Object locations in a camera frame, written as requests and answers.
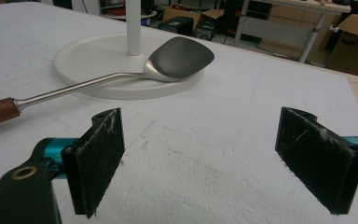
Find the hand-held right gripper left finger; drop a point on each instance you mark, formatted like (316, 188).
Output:
(93, 165)

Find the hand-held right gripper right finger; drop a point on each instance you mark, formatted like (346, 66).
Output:
(320, 161)

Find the white round stand base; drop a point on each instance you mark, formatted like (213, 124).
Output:
(105, 62)

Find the white stand pole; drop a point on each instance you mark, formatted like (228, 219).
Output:
(133, 28)

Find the white desk with metal legs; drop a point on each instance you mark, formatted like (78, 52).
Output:
(295, 18)

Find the black computer case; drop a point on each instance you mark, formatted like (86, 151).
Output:
(177, 25)

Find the open cardboard box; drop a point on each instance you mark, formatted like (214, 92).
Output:
(192, 14)

